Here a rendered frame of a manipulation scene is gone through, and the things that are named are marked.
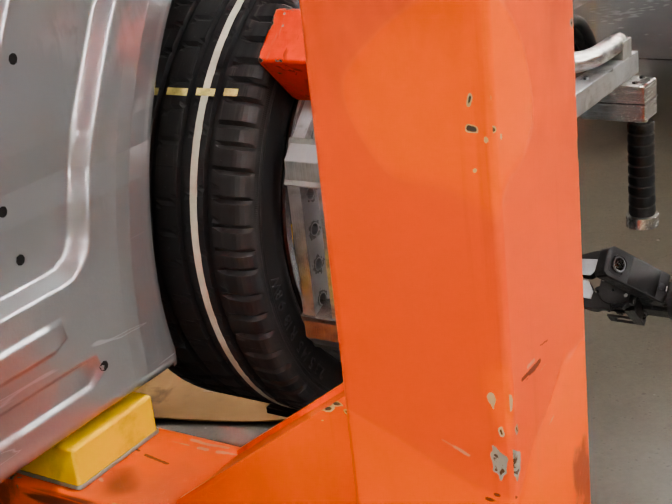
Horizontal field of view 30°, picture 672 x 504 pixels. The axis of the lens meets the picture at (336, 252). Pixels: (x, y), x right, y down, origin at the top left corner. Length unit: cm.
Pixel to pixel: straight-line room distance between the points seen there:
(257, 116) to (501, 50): 56
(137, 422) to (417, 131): 62
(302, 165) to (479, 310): 50
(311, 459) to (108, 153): 40
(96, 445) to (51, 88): 39
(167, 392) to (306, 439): 192
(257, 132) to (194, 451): 37
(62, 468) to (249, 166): 39
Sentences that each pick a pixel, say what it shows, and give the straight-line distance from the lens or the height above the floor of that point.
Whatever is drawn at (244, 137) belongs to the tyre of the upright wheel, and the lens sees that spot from 143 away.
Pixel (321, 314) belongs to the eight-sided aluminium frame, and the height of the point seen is 77.
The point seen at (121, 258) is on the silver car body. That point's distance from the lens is 138.
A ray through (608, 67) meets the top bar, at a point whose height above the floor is 98.
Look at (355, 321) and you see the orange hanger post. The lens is 104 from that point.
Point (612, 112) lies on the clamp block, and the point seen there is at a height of 91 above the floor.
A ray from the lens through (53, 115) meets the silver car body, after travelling 132.
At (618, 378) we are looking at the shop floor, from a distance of 296.
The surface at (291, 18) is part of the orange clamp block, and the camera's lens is 141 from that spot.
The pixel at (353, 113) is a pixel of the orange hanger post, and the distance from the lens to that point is 97.
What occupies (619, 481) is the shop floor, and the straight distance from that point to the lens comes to 258.
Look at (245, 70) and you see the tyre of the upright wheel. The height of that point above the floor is 106.
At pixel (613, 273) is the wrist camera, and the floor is 68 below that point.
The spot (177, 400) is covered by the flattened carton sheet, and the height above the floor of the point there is 1.
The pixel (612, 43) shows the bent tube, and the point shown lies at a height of 101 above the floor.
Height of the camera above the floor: 138
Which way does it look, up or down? 21 degrees down
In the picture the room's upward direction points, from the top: 6 degrees counter-clockwise
